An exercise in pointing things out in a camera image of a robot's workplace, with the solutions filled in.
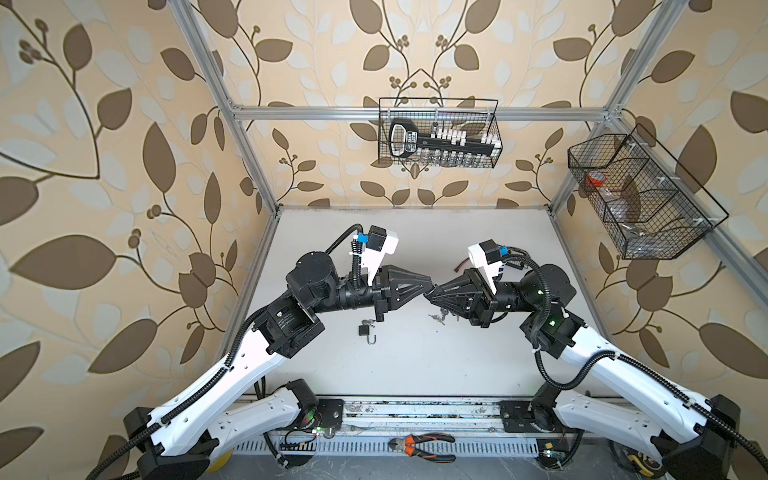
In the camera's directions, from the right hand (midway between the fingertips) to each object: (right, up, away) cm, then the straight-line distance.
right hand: (434, 301), depth 52 cm
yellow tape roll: (-47, -40, +16) cm, 64 cm away
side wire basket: (+57, +20, +22) cm, 64 cm away
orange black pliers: (-4, -38, +18) cm, 42 cm away
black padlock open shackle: (-15, -19, +35) cm, 42 cm away
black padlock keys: (-15, -15, +38) cm, 44 cm away
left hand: (-1, +3, -3) cm, 4 cm away
